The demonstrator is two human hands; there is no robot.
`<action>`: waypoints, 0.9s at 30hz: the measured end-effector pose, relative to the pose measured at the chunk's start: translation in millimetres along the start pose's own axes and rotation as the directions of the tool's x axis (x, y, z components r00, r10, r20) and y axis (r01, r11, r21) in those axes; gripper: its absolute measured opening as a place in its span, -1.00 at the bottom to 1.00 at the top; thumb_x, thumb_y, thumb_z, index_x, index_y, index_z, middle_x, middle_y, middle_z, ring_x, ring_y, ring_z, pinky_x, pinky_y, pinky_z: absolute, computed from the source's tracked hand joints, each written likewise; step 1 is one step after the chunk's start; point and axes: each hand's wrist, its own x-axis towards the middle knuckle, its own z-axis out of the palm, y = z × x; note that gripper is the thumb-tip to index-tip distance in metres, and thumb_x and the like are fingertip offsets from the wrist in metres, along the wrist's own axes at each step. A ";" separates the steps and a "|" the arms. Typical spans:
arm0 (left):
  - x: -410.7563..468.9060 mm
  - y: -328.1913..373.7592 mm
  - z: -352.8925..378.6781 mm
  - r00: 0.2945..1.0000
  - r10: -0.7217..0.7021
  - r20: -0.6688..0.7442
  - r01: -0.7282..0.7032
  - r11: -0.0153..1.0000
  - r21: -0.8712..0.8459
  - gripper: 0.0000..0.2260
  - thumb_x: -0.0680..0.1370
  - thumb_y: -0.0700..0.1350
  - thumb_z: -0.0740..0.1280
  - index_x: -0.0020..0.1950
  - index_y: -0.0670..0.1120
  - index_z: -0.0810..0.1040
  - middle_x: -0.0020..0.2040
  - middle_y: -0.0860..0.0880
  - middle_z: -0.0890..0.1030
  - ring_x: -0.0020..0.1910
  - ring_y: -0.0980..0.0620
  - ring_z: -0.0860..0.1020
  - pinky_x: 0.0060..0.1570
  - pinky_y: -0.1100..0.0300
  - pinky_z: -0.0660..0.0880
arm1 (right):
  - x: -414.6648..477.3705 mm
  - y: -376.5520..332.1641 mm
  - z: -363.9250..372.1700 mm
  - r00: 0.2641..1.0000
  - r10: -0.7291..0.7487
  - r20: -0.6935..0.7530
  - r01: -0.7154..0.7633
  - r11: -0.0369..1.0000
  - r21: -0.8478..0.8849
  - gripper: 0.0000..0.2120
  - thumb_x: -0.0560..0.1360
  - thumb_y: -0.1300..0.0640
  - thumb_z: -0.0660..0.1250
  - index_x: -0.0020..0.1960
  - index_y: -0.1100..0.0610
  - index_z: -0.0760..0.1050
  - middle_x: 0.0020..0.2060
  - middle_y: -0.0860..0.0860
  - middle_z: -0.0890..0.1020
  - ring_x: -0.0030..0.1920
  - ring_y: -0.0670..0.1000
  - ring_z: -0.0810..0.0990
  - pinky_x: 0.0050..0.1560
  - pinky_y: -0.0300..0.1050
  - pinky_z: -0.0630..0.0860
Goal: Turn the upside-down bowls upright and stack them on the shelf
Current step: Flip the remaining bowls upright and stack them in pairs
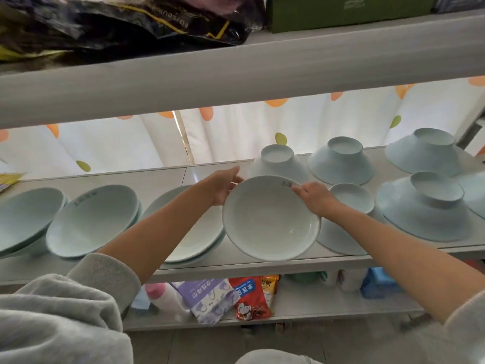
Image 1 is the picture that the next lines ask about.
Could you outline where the person's right hand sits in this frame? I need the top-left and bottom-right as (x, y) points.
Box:
(291, 181), (344, 219)

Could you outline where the blue plastic packet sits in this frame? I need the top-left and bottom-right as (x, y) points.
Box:
(359, 267), (404, 299)

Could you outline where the person's right forearm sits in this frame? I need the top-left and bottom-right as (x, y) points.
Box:
(325, 202), (485, 325)

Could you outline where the person's left forearm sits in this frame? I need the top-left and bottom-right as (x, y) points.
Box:
(97, 177), (216, 285)

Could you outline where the pale blue ceramic bowl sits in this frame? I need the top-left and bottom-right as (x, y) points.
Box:
(222, 175), (322, 262)

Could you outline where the white plastic container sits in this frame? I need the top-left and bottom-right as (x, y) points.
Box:
(327, 268), (369, 293)

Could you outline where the green cardboard box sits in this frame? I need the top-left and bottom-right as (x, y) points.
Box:
(265, 0), (438, 34)

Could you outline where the orange snack packet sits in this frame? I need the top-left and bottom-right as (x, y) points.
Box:
(261, 275), (280, 304)

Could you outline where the grey metal shelving rack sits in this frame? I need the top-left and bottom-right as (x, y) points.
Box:
(0, 9), (485, 332)

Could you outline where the yellow paper packet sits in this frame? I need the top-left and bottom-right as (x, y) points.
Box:
(0, 172), (28, 194)

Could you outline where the red snack packet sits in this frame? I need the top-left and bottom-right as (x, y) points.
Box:
(228, 276), (273, 321)

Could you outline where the green round container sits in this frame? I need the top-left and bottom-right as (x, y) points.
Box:
(284, 271), (329, 285)

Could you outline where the light blue packet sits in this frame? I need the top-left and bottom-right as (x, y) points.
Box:
(130, 286), (153, 311)

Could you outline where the white bottle with pink cap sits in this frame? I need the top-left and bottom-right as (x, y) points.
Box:
(145, 283), (191, 323)

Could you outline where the person's left hand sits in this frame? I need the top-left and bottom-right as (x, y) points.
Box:
(205, 166), (245, 207)

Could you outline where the row of pale blue bowls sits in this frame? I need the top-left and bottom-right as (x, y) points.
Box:
(0, 127), (485, 266)

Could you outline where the grey sweatshirt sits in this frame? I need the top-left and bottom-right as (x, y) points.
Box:
(0, 253), (485, 364)

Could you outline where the purple and white packet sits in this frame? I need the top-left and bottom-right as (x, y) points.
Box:
(177, 278), (241, 325)

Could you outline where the black plastic bag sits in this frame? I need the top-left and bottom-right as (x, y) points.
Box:
(0, 0), (266, 65)

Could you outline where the white curtain with coloured spots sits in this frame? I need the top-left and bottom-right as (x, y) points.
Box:
(0, 76), (485, 181)

